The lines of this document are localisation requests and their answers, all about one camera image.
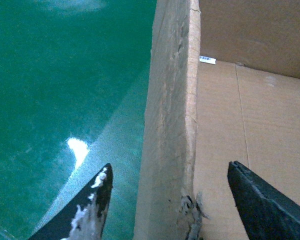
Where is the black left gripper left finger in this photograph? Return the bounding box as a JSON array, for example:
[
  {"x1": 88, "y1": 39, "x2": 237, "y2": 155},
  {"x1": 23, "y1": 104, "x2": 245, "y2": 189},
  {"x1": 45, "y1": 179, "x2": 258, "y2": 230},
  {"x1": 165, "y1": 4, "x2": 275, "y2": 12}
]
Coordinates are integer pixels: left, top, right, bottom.
[{"x1": 30, "y1": 163, "x2": 113, "y2": 240}]

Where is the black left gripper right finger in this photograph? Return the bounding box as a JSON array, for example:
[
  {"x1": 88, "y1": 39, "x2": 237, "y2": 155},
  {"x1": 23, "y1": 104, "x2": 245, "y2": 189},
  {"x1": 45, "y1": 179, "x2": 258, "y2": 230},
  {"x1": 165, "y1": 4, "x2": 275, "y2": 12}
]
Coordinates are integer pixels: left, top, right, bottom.
[{"x1": 227, "y1": 161, "x2": 300, "y2": 240}]

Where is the brown cardboard box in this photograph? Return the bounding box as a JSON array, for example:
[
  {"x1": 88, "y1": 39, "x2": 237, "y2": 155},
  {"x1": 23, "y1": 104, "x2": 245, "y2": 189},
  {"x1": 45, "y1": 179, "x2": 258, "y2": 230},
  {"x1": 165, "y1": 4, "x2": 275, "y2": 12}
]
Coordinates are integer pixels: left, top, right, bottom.
[{"x1": 133, "y1": 0, "x2": 300, "y2": 240}]

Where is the green conveyor belt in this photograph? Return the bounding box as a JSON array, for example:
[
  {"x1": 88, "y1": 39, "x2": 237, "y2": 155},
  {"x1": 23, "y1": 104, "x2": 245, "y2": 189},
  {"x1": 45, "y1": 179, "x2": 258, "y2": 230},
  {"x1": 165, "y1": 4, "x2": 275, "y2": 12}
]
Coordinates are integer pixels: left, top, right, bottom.
[{"x1": 0, "y1": 0, "x2": 156, "y2": 240}]

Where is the white barcode label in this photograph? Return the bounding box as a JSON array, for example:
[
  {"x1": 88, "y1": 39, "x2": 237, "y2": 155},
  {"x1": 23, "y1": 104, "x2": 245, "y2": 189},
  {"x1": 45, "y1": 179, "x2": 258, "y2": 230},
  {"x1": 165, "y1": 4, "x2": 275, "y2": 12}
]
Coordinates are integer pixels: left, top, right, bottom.
[{"x1": 199, "y1": 55, "x2": 216, "y2": 65}]

